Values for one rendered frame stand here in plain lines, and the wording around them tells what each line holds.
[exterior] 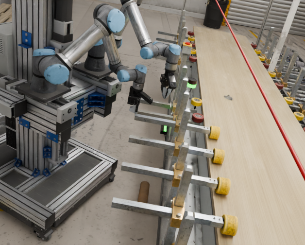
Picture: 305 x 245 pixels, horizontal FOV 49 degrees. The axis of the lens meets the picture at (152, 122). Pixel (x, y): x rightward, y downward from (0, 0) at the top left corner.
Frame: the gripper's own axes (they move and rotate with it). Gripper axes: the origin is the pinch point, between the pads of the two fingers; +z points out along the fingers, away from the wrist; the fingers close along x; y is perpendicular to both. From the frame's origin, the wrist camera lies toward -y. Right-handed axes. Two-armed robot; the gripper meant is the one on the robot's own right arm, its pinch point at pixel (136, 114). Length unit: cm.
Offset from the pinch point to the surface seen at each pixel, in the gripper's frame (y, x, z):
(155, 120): -13.1, 26.5, -12.8
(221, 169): -52, 56, -8
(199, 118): -42.2, 3.9, -8.1
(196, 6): -85, -780, 51
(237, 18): -207, -789, 62
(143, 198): -17, -1, 74
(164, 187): -25, 56, 13
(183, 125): -28, 48, -25
